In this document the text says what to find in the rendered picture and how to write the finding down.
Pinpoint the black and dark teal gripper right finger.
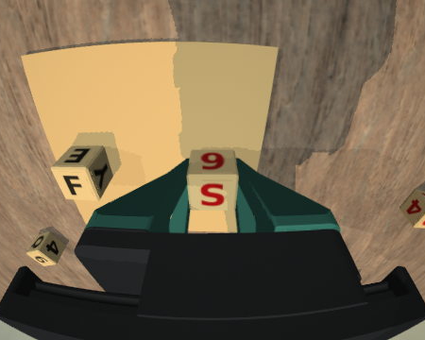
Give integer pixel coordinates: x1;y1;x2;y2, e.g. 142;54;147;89
235;158;341;233

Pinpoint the cream letter block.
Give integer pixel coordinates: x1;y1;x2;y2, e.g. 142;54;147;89
399;190;425;228
187;149;239;211
51;145;113;201
27;231;66;266

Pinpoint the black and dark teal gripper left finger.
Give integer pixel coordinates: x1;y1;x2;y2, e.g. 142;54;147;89
85;158;191;233

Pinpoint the light orange mat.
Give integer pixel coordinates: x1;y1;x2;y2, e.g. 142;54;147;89
21;42;278;224

